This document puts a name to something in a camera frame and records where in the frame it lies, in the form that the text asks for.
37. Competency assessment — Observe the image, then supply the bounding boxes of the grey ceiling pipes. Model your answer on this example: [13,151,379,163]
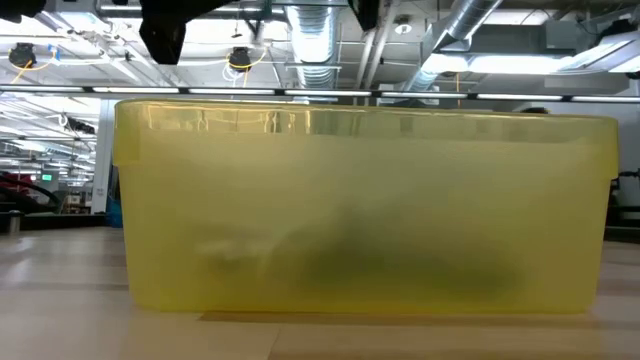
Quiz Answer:
[353,27,397,91]

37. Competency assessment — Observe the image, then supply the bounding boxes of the overhead beam with light strips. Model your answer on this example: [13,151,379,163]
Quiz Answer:
[0,84,640,104]

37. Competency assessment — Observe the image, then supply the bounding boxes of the white building pillar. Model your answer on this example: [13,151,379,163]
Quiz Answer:
[91,99,119,215]

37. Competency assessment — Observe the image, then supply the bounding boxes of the bright ceiling light fixture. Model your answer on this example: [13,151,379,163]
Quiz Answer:
[432,52,569,76]

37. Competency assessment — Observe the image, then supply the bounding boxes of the yellow translucent plastic bin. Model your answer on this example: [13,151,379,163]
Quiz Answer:
[112,98,620,316]

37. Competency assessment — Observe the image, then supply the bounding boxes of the blue container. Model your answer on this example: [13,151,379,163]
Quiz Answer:
[105,195,124,229]

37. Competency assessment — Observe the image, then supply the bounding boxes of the dark background equipment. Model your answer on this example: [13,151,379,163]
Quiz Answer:
[603,168,640,244]

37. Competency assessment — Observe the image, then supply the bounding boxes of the corrugated silver ventilation duct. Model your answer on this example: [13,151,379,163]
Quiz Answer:
[284,4,347,91]

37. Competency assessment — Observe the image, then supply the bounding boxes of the black ceiling cord reel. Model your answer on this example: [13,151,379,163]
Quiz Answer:
[223,46,269,74]
[7,42,57,72]

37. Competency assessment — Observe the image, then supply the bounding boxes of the smooth silver ventilation duct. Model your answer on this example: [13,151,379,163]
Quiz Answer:
[399,0,504,94]

